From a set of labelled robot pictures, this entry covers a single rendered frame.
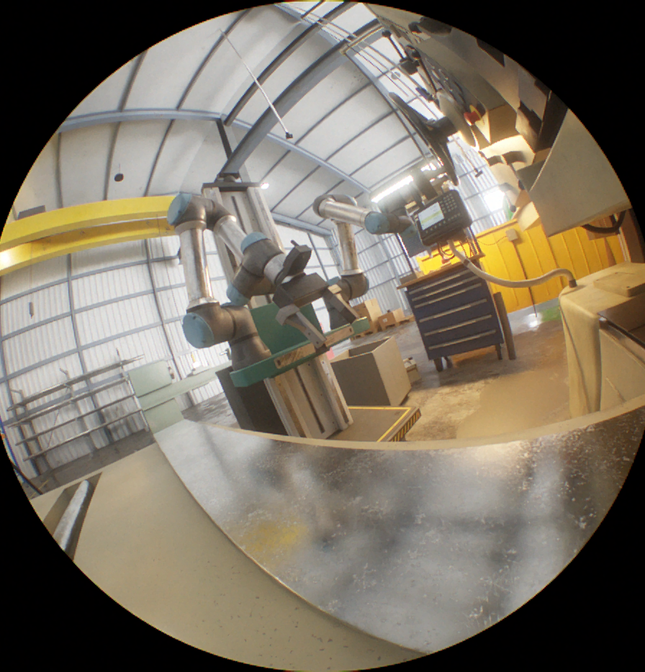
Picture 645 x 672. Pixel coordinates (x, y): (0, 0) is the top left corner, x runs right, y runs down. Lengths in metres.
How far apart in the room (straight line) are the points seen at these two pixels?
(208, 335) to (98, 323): 8.69
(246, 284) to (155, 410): 4.48
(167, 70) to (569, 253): 9.02
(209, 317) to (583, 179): 0.79
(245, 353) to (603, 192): 0.84
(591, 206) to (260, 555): 0.32
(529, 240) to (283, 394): 3.18
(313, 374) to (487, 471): 1.08
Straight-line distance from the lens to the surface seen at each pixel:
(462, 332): 2.26
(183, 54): 8.04
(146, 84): 8.19
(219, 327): 0.75
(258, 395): 1.17
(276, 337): 1.02
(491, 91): 0.54
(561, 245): 3.51
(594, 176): 0.20
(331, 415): 1.25
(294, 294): 0.49
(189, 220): 0.83
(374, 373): 1.74
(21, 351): 10.07
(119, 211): 7.67
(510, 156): 0.86
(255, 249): 0.59
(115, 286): 9.78
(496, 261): 3.31
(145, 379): 5.00
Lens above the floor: 0.85
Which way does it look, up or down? 2 degrees down
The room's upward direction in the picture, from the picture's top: 22 degrees counter-clockwise
